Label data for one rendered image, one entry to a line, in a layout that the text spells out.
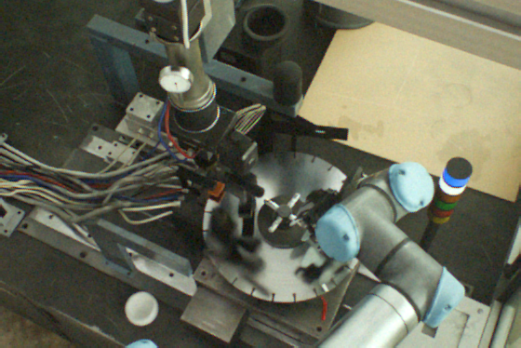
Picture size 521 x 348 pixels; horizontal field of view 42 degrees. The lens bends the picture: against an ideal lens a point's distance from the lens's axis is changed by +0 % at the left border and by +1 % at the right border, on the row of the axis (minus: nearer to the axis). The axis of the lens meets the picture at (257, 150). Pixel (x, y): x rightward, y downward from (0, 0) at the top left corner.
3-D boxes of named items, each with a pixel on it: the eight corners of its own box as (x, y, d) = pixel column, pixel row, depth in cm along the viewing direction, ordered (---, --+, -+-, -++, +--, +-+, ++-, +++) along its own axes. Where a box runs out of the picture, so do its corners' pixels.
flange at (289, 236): (309, 195, 140) (310, 190, 138) (313, 246, 135) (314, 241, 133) (256, 198, 141) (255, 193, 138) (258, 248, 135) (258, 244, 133)
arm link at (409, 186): (386, 174, 100) (420, 149, 105) (343, 191, 110) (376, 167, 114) (414, 220, 101) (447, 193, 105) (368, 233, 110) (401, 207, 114)
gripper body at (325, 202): (290, 219, 123) (327, 205, 113) (318, 190, 128) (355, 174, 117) (316, 251, 124) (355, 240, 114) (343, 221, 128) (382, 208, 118)
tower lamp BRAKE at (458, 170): (472, 170, 122) (475, 162, 119) (463, 191, 120) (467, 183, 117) (447, 161, 123) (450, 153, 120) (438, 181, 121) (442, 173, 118)
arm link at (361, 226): (375, 262, 94) (422, 222, 99) (316, 208, 98) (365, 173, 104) (359, 290, 99) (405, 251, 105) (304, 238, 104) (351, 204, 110)
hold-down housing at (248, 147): (262, 189, 128) (259, 133, 110) (247, 208, 126) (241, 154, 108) (238, 174, 130) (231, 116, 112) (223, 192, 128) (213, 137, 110)
